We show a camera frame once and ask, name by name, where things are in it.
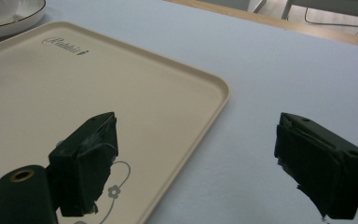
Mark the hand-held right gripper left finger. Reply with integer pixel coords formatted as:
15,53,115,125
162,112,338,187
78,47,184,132
48,111,119,217

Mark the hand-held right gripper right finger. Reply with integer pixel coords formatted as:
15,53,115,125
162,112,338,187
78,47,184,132
273,112,358,220

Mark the beige plastic tray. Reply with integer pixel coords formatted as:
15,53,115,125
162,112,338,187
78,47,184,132
0,21,231,224

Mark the white table leg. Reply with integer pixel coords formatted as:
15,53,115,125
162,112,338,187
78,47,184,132
253,0,268,14
281,0,294,21

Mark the white plate with dark rim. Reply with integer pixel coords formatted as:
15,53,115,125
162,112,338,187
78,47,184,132
0,0,48,40

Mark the black cable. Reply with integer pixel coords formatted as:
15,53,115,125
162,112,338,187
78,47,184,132
303,7,358,39

